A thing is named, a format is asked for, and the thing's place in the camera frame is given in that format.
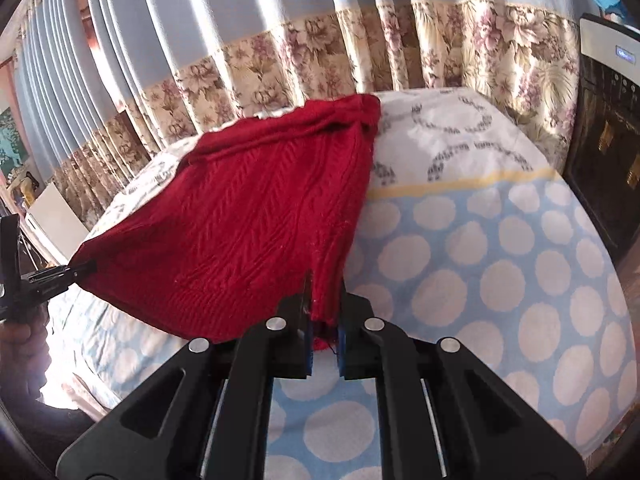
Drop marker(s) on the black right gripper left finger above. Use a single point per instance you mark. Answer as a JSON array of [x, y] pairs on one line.
[[204, 414]]

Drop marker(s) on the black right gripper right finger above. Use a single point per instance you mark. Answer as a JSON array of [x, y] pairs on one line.
[[443, 413]]

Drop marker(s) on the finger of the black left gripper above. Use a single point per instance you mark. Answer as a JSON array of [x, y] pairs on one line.
[[41, 286], [10, 266]]

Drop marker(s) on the red knitted sweater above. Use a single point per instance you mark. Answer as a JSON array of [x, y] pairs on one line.
[[254, 213]]

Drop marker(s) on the person's left hand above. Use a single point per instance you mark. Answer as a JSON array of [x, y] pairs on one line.
[[25, 355]]

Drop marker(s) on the white board panel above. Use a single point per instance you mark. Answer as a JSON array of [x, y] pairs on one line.
[[57, 227]]

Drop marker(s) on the white patterned bed sheet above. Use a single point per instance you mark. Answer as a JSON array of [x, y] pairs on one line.
[[468, 232]]

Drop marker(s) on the blue floral curtain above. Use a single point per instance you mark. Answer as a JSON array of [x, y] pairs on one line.
[[104, 85]]

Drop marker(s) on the teal wall picture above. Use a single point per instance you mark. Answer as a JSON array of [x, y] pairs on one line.
[[12, 149]]

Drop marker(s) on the black cabinet with gold handles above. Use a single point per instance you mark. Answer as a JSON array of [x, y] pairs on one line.
[[602, 166]]

